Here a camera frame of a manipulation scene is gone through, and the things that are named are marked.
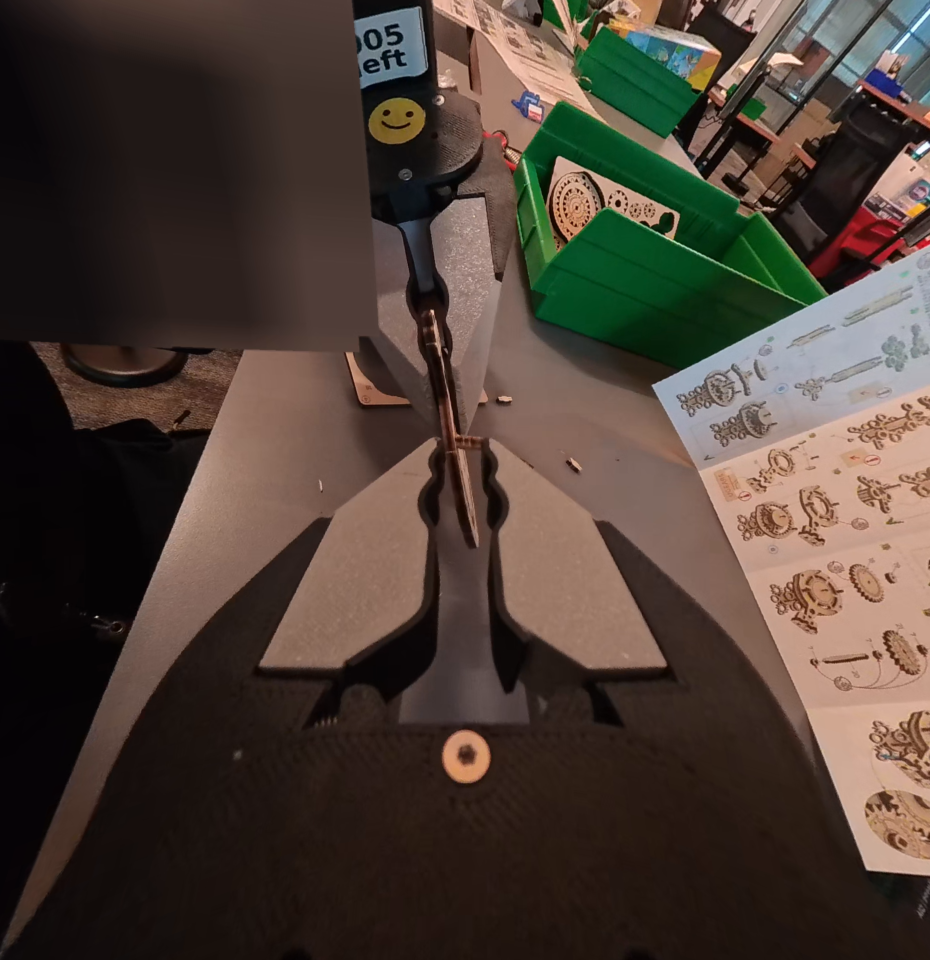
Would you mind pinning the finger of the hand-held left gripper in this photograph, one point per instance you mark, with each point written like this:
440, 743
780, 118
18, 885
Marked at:
472, 300
393, 315

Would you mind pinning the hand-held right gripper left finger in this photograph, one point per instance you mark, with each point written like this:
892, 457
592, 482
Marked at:
352, 592

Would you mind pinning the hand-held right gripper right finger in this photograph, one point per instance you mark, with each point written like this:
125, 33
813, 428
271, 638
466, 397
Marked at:
570, 592

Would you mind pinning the round wooden disc part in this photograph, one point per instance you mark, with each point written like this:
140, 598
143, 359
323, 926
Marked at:
457, 480

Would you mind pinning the wooden gear parts sheet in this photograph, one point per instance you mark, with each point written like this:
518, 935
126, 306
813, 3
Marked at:
585, 199

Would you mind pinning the green plastic bin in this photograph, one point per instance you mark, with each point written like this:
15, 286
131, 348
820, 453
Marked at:
637, 82
540, 225
660, 307

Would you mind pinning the small blue object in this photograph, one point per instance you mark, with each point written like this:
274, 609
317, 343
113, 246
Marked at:
528, 105

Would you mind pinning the printed paper sheets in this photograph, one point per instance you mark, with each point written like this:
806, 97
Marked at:
525, 52

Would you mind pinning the printed instruction sheet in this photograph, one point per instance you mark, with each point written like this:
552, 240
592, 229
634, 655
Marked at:
825, 525

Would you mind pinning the black round base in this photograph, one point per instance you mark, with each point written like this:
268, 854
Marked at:
127, 367

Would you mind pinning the black bag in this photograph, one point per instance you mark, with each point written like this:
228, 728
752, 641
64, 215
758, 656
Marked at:
74, 525

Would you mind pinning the colourful cardboard box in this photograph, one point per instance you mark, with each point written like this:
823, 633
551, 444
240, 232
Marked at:
675, 52

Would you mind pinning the red container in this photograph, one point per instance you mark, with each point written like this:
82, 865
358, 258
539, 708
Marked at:
862, 240

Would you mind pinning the empty wooden parts frame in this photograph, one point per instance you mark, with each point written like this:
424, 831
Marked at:
363, 401

